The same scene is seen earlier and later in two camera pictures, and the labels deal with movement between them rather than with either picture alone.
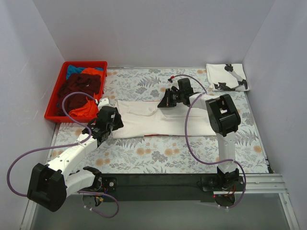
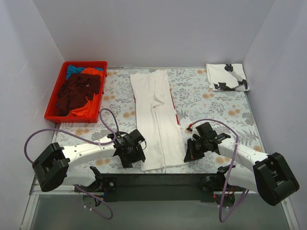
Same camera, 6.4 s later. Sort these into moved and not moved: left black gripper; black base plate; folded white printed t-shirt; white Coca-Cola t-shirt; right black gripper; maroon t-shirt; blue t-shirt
Moved: white Coca-Cola t-shirt; left black gripper; right black gripper
Not moved: blue t-shirt; folded white printed t-shirt; black base plate; maroon t-shirt
